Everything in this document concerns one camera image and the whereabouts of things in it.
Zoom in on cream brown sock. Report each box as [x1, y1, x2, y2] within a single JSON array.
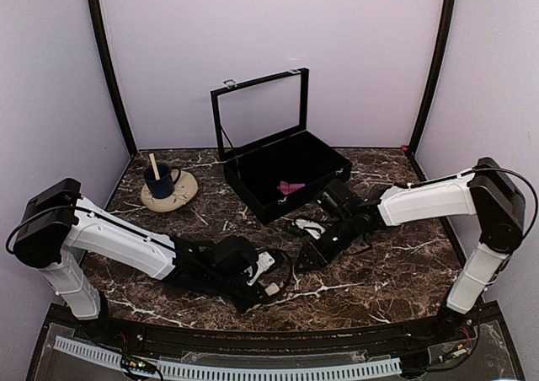
[[264, 283, 280, 297]]

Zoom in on magenta purple sock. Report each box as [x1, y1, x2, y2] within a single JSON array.
[[277, 180, 306, 196]]

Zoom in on black display box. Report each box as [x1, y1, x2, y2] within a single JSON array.
[[210, 67, 351, 225]]

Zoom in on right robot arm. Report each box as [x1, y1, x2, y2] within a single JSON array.
[[295, 158, 533, 342]]

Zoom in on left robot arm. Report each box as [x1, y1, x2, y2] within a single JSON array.
[[6, 178, 282, 344]]

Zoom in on beige ceramic saucer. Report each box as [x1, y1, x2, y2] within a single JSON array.
[[141, 168, 200, 213]]

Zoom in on green circuit board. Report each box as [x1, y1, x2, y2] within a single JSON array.
[[120, 355, 156, 374]]

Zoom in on dark blue mug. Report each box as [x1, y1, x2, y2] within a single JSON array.
[[143, 164, 181, 199]]

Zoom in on wooden stir stick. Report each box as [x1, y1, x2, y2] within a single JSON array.
[[149, 153, 161, 181]]

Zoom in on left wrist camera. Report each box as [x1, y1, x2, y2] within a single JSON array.
[[244, 251, 276, 286]]

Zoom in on white cable duct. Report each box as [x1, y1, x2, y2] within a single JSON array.
[[53, 336, 402, 380]]

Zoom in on black front rail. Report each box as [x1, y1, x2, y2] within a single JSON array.
[[35, 303, 478, 360]]

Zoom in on right black frame post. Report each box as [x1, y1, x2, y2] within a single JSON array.
[[407, 0, 456, 158]]

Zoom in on black frame post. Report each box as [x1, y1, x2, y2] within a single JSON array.
[[407, 0, 456, 158], [87, 0, 138, 158]]

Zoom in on left black frame post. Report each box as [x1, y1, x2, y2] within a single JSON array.
[[87, 0, 138, 158]]

